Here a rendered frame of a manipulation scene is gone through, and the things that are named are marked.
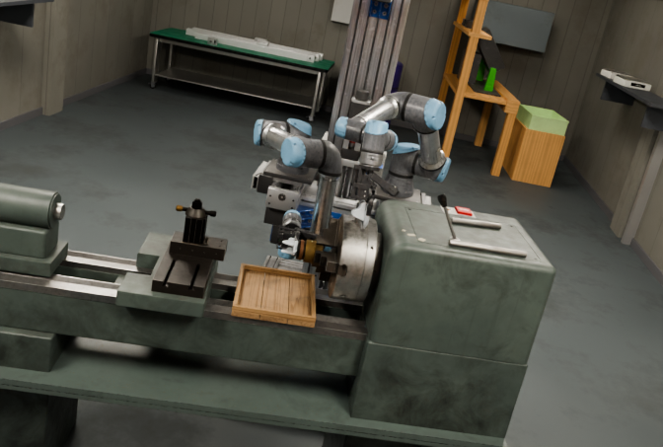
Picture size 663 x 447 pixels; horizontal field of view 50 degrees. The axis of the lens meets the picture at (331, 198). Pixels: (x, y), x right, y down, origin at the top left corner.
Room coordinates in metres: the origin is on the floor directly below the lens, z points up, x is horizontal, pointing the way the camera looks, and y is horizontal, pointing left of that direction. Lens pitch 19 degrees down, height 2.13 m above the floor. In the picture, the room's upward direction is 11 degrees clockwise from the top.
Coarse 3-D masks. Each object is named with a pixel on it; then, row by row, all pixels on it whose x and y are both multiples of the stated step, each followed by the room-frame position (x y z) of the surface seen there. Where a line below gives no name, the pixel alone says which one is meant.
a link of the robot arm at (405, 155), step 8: (400, 144) 3.09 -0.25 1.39; (408, 144) 3.10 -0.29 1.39; (416, 144) 3.12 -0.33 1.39; (400, 152) 3.05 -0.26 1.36; (408, 152) 3.04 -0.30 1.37; (416, 152) 3.05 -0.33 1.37; (392, 160) 3.08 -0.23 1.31; (400, 160) 3.04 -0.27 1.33; (408, 160) 3.03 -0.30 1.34; (416, 160) 3.02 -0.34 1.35; (392, 168) 3.07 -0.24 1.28; (400, 168) 3.04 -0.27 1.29; (408, 168) 3.03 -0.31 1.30
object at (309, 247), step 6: (300, 240) 2.41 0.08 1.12; (306, 240) 2.43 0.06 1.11; (312, 240) 2.43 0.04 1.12; (300, 246) 2.39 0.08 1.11; (306, 246) 2.39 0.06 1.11; (312, 246) 2.39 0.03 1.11; (318, 246) 2.41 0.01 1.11; (300, 252) 2.38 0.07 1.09; (306, 252) 2.38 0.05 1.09; (312, 252) 2.38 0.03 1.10; (300, 258) 2.38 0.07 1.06; (306, 258) 2.38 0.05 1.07; (312, 258) 2.38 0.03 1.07
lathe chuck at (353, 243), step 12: (348, 216) 2.44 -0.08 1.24; (348, 228) 2.36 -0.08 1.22; (348, 240) 2.32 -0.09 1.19; (360, 240) 2.33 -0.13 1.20; (336, 252) 2.47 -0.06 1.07; (348, 252) 2.29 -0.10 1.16; (360, 252) 2.30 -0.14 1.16; (348, 264) 2.28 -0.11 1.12; (360, 264) 2.28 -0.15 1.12; (336, 276) 2.27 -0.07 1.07; (348, 276) 2.27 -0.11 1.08; (360, 276) 2.28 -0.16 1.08; (336, 288) 2.28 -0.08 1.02; (348, 288) 2.29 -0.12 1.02
